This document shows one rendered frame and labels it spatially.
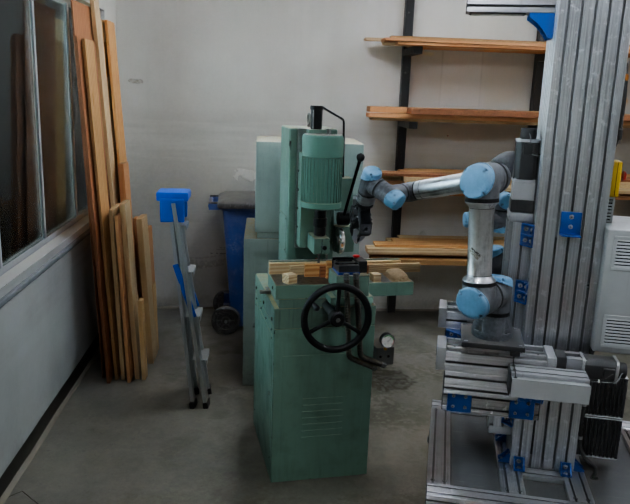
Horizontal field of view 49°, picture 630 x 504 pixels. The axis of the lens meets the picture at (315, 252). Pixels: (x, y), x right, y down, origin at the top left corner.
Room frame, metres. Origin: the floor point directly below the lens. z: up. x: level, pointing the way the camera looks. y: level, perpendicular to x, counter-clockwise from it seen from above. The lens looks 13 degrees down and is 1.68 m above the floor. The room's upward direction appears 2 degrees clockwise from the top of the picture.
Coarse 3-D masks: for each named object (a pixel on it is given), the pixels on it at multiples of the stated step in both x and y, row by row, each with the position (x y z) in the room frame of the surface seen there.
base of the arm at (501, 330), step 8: (480, 320) 2.41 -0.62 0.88; (488, 320) 2.39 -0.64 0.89; (496, 320) 2.38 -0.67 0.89; (504, 320) 2.39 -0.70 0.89; (472, 328) 2.44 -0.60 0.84; (480, 328) 2.41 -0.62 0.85; (488, 328) 2.38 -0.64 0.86; (496, 328) 2.38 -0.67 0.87; (504, 328) 2.39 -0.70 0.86; (480, 336) 2.39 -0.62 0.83; (488, 336) 2.37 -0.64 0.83; (496, 336) 2.37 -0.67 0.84; (504, 336) 2.37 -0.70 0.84; (512, 336) 2.41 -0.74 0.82
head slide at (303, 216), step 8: (304, 208) 3.00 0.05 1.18; (304, 216) 3.00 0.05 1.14; (312, 216) 3.01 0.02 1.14; (328, 216) 3.02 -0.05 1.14; (304, 224) 3.00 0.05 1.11; (312, 224) 3.01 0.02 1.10; (328, 224) 3.02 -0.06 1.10; (304, 232) 3.00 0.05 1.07; (328, 232) 3.02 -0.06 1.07; (296, 240) 3.06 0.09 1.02; (304, 240) 3.00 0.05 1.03
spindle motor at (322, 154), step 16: (304, 144) 2.88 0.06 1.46; (320, 144) 2.84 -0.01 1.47; (336, 144) 2.86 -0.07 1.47; (304, 160) 2.89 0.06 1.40; (320, 160) 2.84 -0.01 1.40; (336, 160) 2.87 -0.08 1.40; (304, 176) 2.88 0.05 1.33; (320, 176) 2.84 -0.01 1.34; (336, 176) 2.87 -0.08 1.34; (304, 192) 2.88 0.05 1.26; (320, 192) 2.84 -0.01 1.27; (336, 192) 2.87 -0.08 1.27; (320, 208) 2.84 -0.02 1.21; (336, 208) 2.87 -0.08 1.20
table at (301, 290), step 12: (276, 276) 2.86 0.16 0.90; (300, 276) 2.87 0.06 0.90; (384, 276) 2.92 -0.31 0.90; (276, 288) 2.72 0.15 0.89; (288, 288) 2.73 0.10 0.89; (300, 288) 2.74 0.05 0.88; (312, 288) 2.75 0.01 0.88; (372, 288) 2.81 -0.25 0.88; (384, 288) 2.82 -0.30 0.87; (396, 288) 2.84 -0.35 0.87; (408, 288) 2.85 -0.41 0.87; (372, 300) 2.71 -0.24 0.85
